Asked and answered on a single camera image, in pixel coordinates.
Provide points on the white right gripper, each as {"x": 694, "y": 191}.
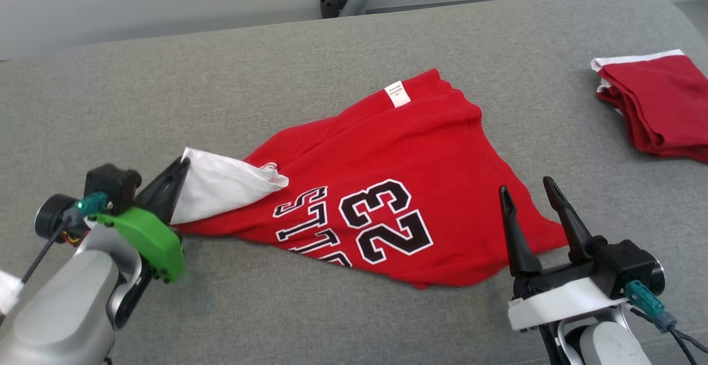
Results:
{"x": 564, "y": 298}

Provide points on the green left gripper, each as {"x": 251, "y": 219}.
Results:
{"x": 155, "y": 243}

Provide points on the red basketball jersey number 23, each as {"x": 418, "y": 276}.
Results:
{"x": 398, "y": 155}

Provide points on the red shorts white waistband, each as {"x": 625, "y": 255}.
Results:
{"x": 658, "y": 105}

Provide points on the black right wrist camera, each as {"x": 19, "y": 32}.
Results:
{"x": 625, "y": 260}

